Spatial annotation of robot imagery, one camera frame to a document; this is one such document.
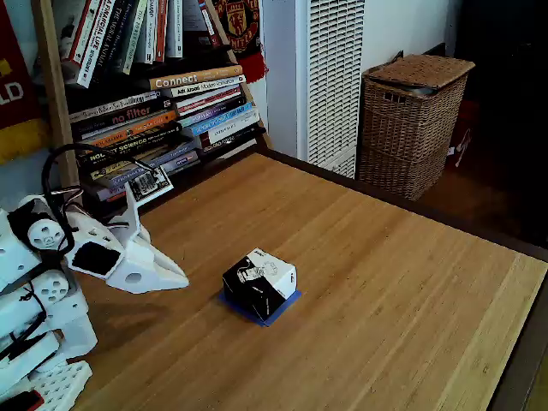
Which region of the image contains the black and white cardboard box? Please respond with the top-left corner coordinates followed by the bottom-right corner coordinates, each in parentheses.
top-left (221, 247), bottom-right (298, 322)

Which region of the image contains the blue tape square target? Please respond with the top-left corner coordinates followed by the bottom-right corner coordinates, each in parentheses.
top-left (217, 289), bottom-right (303, 328)

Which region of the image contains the grey book red edge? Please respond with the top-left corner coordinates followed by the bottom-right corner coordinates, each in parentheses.
top-left (96, 182), bottom-right (129, 203)

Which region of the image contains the yellow spine book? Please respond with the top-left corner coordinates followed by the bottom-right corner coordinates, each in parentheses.
top-left (89, 156), bottom-right (146, 181)

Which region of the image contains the lilac spine book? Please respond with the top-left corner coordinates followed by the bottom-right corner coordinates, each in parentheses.
top-left (92, 143), bottom-right (201, 189)

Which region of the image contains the black rocket science book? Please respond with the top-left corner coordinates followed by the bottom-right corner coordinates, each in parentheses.
top-left (76, 122), bottom-right (184, 167)

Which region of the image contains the orange spine book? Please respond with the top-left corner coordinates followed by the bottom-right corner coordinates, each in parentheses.
top-left (76, 110), bottom-right (178, 152)

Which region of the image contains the black no filter book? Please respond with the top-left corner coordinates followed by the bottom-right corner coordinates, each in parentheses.
top-left (70, 98), bottom-right (172, 136)

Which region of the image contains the white book script lettering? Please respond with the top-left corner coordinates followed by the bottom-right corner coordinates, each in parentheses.
top-left (68, 91), bottom-right (160, 124)

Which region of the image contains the dark purple book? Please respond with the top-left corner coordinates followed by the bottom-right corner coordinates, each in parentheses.
top-left (177, 96), bottom-right (248, 126)

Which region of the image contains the blue spine book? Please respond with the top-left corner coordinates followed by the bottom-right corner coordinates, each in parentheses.
top-left (188, 102), bottom-right (254, 137)

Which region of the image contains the black and red clamp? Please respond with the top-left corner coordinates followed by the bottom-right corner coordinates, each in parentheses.
top-left (0, 389), bottom-right (46, 411)

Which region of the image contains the white red striped book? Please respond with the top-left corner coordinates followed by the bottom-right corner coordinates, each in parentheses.
top-left (173, 84), bottom-right (243, 116)

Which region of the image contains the white Modern Romance book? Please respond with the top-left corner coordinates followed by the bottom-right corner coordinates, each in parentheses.
top-left (164, 74), bottom-right (247, 98)

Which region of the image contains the tan Connect book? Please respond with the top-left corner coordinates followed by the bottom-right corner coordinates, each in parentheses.
top-left (148, 64), bottom-right (244, 91)

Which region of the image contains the wooden ladder bookshelf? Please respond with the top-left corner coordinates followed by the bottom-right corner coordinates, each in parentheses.
top-left (32, 0), bottom-right (275, 241)

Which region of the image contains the black Moral Animal book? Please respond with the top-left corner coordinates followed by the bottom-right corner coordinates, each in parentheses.
top-left (92, 0), bottom-right (132, 82)

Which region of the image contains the white red Financial Life book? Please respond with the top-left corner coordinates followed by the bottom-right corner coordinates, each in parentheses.
top-left (75, 0), bottom-right (113, 90)

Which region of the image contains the red and yellow banner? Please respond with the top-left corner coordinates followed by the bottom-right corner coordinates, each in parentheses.
top-left (0, 0), bottom-right (51, 166)

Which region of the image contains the dark green white book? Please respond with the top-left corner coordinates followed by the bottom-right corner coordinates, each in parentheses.
top-left (122, 0), bottom-right (150, 76)

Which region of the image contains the narrow white book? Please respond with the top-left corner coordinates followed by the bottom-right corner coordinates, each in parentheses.
top-left (144, 0), bottom-right (158, 65)

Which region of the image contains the narrow orange book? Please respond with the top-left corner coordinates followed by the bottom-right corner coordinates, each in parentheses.
top-left (153, 0), bottom-right (170, 63)

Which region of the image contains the white book dark title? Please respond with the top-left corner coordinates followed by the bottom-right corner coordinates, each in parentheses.
top-left (165, 0), bottom-right (185, 59)

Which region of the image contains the grey photo cover book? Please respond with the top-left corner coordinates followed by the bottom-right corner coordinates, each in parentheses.
top-left (51, 0), bottom-right (93, 82)

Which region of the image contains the thin red book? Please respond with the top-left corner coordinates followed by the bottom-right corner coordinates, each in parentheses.
top-left (197, 0), bottom-right (223, 49)

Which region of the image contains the red football scarf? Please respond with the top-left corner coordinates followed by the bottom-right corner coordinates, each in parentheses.
top-left (211, 0), bottom-right (270, 85)

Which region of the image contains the brown wicker laundry hamper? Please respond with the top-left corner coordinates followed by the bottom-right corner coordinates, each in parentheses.
top-left (357, 53), bottom-right (477, 202)

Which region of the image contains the black camera cable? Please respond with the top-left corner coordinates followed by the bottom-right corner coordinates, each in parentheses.
top-left (42, 143), bottom-right (158, 258)

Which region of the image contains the white perforated base plate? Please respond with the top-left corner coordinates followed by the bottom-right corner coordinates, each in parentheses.
top-left (25, 359), bottom-right (94, 411)

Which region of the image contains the white louvred wall heater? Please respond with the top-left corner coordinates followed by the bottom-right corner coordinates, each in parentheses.
top-left (295, 0), bottom-right (367, 180)

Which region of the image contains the white cord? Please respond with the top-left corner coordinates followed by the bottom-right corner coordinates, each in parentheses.
top-left (447, 128), bottom-right (473, 168)

